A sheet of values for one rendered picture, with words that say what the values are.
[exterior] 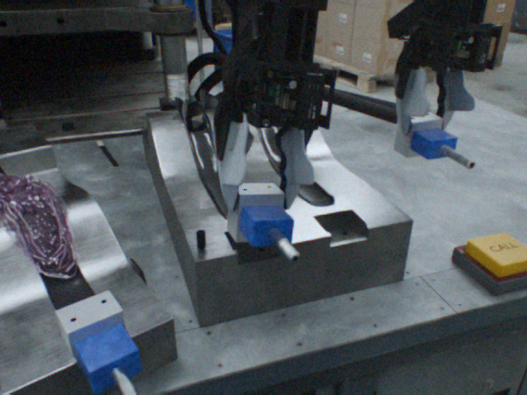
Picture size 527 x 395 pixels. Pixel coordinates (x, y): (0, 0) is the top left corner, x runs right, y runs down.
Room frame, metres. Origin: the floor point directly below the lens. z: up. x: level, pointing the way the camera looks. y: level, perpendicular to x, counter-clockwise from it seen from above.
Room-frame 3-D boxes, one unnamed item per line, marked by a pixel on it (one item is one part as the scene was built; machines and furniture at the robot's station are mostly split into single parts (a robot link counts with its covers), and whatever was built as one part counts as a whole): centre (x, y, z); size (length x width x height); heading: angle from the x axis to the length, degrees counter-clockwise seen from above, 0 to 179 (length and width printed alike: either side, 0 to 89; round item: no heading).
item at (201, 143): (0.66, 0.03, 0.92); 0.35 x 0.16 x 0.09; 19
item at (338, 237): (0.48, -0.09, 0.87); 0.05 x 0.05 x 0.04; 19
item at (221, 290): (0.68, 0.03, 0.87); 0.50 x 0.26 x 0.14; 19
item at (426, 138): (0.61, -0.24, 0.93); 0.13 x 0.05 x 0.05; 19
